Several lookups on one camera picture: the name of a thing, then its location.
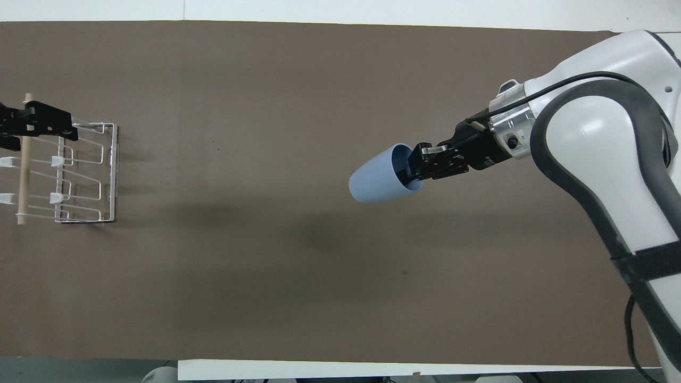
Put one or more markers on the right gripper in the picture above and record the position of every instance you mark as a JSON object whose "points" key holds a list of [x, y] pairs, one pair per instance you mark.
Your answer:
{"points": [[481, 151]]}

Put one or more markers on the light blue cup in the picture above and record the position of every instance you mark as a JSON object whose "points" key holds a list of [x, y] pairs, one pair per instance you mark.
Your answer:
{"points": [[372, 182]]}

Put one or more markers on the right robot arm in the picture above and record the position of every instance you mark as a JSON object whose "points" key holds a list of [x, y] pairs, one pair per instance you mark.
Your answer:
{"points": [[596, 138]]}

